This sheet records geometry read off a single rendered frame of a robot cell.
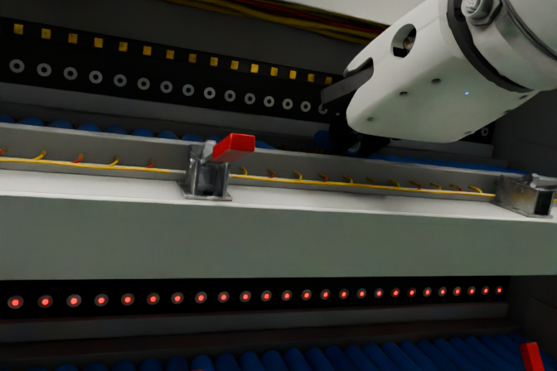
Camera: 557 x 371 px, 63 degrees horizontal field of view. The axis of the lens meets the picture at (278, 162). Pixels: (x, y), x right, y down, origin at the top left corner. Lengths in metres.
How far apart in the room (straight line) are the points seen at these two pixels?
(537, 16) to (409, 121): 0.11
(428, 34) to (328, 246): 0.14
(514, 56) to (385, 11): 0.15
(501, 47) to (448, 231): 0.15
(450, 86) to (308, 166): 0.12
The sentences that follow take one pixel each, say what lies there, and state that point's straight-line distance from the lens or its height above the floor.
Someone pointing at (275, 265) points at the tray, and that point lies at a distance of 0.28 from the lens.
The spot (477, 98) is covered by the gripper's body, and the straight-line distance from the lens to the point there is 0.30.
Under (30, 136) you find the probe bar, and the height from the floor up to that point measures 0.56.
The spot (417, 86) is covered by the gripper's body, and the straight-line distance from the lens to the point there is 0.27.
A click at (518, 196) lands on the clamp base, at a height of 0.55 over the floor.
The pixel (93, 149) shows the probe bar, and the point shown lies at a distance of 0.30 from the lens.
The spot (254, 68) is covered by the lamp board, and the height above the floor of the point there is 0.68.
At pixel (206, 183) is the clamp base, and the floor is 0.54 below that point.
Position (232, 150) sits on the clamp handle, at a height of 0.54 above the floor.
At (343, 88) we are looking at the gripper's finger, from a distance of 0.31.
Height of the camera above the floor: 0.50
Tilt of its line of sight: 12 degrees up
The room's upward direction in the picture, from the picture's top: straight up
